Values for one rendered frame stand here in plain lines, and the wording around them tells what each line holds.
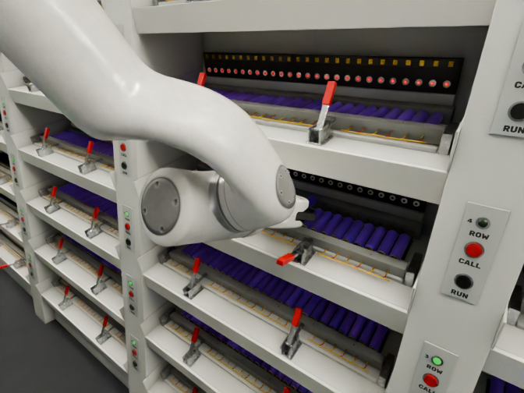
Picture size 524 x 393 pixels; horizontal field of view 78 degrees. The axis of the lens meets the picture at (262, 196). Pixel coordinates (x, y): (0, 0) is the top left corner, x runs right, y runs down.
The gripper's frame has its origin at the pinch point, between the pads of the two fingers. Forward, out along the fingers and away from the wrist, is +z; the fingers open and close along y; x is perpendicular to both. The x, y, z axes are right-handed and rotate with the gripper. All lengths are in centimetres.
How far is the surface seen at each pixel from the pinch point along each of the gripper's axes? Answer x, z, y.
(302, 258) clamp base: 7.0, -5.7, -6.0
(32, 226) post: 38, 3, 107
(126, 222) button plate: 15.8, -4.0, 42.6
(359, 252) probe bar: 3.6, -1.6, -13.7
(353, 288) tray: 8.4, -5.1, -15.0
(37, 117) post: -4, -1, 107
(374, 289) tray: 7.7, -4.0, -17.8
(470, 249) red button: -2.7, -9.2, -27.5
